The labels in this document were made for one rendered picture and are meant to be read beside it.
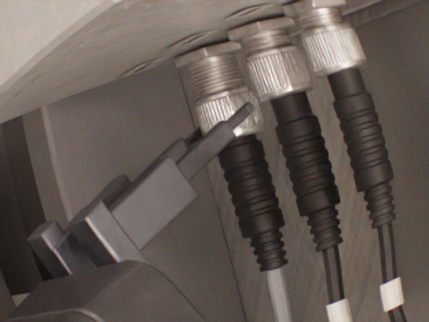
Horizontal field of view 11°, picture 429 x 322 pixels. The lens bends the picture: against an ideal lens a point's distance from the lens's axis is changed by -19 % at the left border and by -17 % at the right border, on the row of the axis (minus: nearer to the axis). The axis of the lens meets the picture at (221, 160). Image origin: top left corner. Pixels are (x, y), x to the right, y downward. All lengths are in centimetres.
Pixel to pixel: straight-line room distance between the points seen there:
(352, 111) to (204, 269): 18
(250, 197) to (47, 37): 15
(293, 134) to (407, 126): 4
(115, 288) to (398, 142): 10
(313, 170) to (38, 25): 12
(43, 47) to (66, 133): 22
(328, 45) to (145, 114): 18
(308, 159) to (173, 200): 3
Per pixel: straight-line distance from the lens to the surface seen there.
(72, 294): 62
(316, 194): 63
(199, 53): 66
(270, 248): 67
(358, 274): 70
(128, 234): 63
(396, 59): 65
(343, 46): 60
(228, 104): 66
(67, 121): 76
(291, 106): 63
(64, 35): 52
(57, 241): 65
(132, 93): 77
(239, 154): 67
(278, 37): 64
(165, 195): 64
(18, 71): 56
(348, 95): 60
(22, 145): 172
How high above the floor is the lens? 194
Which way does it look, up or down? 40 degrees down
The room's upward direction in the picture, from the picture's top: 6 degrees clockwise
